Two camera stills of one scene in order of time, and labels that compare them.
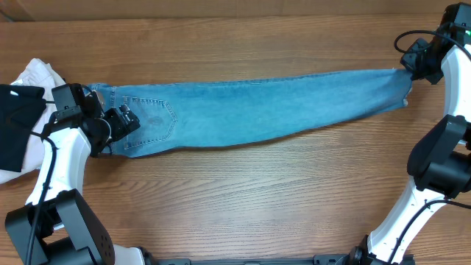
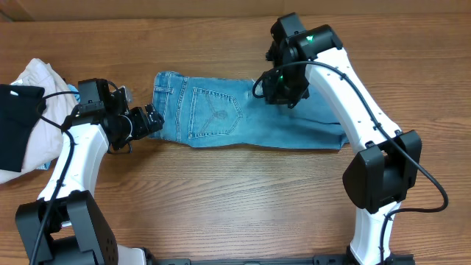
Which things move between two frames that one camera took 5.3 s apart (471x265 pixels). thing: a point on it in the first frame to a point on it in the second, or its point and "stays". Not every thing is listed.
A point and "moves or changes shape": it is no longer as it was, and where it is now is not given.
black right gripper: (406, 62) to (272, 96)
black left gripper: (121, 128) to (143, 126)
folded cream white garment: (36, 73) stays
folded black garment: (20, 107) stays
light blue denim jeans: (184, 115) moves or changes shape
